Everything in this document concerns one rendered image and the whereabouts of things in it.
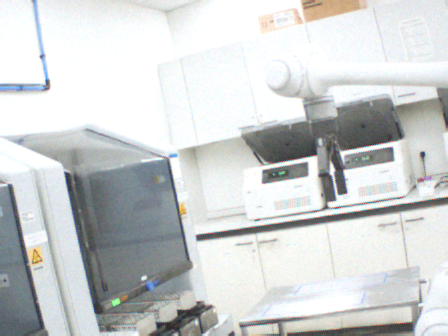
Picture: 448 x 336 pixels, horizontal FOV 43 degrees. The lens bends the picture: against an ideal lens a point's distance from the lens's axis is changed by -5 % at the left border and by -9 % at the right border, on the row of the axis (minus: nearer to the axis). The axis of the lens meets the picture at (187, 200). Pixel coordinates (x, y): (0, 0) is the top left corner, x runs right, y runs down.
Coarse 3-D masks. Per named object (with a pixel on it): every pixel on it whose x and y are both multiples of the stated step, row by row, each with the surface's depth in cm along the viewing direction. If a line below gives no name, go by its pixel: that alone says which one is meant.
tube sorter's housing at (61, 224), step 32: (96, 128) 245; (32, 160) 173; (64, 192) 176; (64, 224) 174; (192, 224) 242; (64, 256) 172; (192, 256) 238; (64, 288) 170; (160, 288) 241; (192, 288) 235
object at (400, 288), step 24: (288, 288) 226; (312, 288) 217; (336, 288) 209; (360, 288) 200; (384, 288) 192; (408, 288) 185; (264, 312) 199; (288, 312) 192; (312, 312) 185; (336, 312) 181; (360, 312) 178
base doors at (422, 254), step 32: (352, 224) 376; (416, 224) 356; (224, 256) 423; (256, 256) 411; (288, 256) 400; (320, 256) 390; (352, 256) 379; (384, 256) 368; (416, 256) 358; (224, 288) 427; (256, 288) 415; (320, 320) 395; (352, 320) 384; (384, 320) 373
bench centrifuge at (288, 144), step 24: (288, 120) 402; (264, 144) 429; (288, 144) 426; (312, 144) 423; (264, 168) 408; (288, 168) 397; (312, 168) 388; (264, 192) 403; (288, 192) 394; (312, 192) 386; (264, 216) 406
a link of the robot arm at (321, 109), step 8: (304, 104) 156; (312, 104) 153; (320, 104) 153; (328, 104) 153; (304, 112) 157; (312, 112) 154; (320, 112) 153; (328, 112) 153; (336, 112) 156; (312, 120) 156; (320, 120) 154
